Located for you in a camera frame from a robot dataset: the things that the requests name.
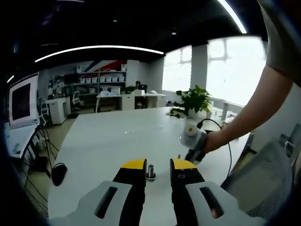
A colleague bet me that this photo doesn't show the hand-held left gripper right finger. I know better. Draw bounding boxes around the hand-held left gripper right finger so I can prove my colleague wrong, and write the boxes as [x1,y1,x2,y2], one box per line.
[170,158,268,226]

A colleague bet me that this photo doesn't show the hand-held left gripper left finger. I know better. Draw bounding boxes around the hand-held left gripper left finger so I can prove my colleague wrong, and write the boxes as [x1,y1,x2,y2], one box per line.
[48,158,148,226]

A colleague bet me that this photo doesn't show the large steel threaded stud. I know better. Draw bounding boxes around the large steel threaded stud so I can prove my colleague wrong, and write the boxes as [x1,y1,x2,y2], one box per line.
[145,164,157,182]

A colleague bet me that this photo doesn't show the person's right hand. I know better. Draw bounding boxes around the person's right hand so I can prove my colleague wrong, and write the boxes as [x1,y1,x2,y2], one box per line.
[204,131,224,154]

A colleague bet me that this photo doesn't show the large green potted plant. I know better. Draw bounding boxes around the large green potted plant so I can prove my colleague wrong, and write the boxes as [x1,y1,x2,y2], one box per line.
[168,85,214,119]

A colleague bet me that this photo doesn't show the grey mesh office chair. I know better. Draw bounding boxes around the grey mesh office chair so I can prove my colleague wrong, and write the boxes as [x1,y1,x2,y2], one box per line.
[221,122,301,218]

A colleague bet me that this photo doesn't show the long white office desk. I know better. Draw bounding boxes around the long white office desk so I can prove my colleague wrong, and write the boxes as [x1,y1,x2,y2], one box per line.
[96,93,167,113]

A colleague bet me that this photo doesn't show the black dome-shaped object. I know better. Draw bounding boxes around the black dome-shaped object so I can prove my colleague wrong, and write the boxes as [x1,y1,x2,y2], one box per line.
[51,162,68,186]

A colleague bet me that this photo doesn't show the bright window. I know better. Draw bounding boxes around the bright window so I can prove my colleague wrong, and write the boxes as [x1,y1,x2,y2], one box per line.
[162,36,269,106]

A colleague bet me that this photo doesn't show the office chair by shelf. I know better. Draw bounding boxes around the office chair by shelf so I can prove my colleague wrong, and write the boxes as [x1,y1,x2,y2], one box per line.
[71,91,80,110]

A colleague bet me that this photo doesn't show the white cabinet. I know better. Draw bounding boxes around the white cabinet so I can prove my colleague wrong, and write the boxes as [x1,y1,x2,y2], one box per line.
[46,97,71,125]

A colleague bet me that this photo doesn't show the shelf with white bins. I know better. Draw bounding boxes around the shelf with white bins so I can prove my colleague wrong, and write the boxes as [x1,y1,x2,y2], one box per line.
[76,65,127,95]

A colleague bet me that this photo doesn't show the white mesh office chair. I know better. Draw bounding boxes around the white mesh office chair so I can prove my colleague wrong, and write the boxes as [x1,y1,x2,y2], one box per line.
[36,97,51,125]

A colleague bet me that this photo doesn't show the straight ceiling light strip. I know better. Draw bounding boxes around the straight ceiling light strip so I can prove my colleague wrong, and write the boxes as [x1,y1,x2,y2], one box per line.
[216,0,247,34]

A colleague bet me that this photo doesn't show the person's grey shirt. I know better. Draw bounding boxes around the person's grey shirt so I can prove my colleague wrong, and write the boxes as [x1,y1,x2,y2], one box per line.
[257,0,301,88]

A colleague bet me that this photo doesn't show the long curved ceiling light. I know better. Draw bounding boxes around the long curved ceiling light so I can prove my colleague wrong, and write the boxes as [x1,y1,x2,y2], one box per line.
[34,45,165,64]

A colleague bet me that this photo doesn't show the white laptop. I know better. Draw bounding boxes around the white laptop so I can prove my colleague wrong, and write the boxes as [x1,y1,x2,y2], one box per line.
[3,72,41,158]

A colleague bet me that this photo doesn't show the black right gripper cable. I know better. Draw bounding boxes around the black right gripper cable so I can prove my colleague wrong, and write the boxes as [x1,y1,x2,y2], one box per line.
[197,118,233,177]

